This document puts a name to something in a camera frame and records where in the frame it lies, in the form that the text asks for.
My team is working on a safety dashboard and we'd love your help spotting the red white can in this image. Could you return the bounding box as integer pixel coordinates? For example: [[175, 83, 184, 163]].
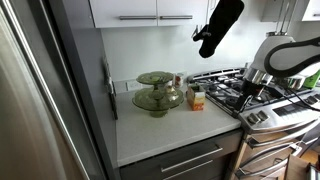
[[174, 73, 184, 88]]

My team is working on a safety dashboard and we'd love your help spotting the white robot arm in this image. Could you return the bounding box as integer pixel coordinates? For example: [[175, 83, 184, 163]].
[[242, 35, 320, 97]]

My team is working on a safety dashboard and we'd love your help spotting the white wall outlet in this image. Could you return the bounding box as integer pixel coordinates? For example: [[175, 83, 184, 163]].
[[126, 80, 142, 91]]

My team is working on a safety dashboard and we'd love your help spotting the grey lower drawer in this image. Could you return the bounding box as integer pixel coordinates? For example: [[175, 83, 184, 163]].
[[162, 156, 229, 180]]

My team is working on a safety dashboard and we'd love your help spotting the stainless steel refrigerator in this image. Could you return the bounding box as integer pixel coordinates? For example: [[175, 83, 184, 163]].
[[0, 0, 107, 180]]

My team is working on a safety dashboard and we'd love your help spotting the orange white carton box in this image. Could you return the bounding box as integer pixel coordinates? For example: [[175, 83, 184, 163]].
[[187, 85, 205, 111]]

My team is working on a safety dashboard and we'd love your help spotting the white upper cabinet left door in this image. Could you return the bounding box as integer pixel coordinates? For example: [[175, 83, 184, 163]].
[[90, 0, 157, 28]]

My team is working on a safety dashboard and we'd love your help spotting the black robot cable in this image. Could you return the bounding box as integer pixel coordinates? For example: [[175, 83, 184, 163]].
[[266, 84, 320, 113]]

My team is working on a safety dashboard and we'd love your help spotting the stainless gas stove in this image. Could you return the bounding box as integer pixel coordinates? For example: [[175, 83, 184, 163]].
[[187, 67, 320, 180]]

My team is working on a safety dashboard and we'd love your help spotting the hanging metal ladle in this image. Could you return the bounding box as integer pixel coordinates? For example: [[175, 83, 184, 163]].
[[262, 0, 292, 37]]

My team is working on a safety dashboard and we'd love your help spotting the white upper cabinet right door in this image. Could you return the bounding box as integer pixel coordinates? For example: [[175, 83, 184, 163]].
[[157, 0, 208, 26]]

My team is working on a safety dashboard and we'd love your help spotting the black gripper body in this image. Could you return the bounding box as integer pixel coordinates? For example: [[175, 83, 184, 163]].
[[241, 80, 264, 98]]

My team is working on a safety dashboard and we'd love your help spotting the green glass tiered stand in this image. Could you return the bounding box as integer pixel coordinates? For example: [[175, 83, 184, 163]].
[[132, 71, 184, 118]]

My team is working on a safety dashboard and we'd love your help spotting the white cabinet door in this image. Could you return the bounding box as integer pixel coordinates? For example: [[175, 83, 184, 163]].
[[157, 0, 208, 26], [90, 0, 157, 28]]

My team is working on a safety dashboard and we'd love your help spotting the grey drawer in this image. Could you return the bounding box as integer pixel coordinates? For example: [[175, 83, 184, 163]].
[[120, 128, 243, 180], [162, 156, 229, 180]]

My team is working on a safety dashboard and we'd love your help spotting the grey top drawer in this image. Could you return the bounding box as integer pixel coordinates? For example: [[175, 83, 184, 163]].
[[120, 128, 243, 180]]

